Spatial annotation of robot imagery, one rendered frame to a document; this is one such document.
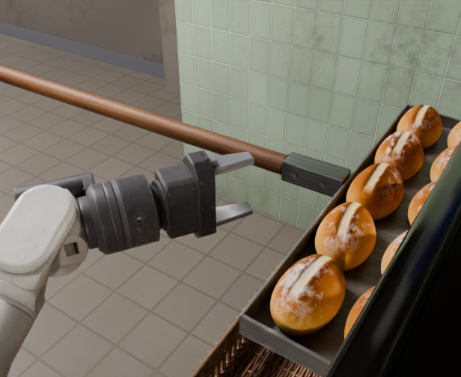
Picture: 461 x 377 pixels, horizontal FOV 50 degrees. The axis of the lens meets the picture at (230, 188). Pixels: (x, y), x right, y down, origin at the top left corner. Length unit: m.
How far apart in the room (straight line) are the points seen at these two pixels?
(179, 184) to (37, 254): 0.18
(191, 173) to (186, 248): 1.75
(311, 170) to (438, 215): 0.43
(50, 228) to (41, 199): 0.04
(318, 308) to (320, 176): 0.24
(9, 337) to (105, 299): 1.64
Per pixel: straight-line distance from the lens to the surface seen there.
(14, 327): 0.56
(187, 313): 2.08
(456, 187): 0.28
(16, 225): 0.57
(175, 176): 0.61
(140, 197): 0.59
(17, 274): 0.55
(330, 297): 0.49
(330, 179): 0.67
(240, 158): 0.63
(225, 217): 0.67
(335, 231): 0.55
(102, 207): 0.58
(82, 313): 2.16
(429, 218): 0.25
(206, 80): 2.39
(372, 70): 1.98
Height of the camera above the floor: 1.58
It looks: 35 degrees down
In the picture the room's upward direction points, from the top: straight up
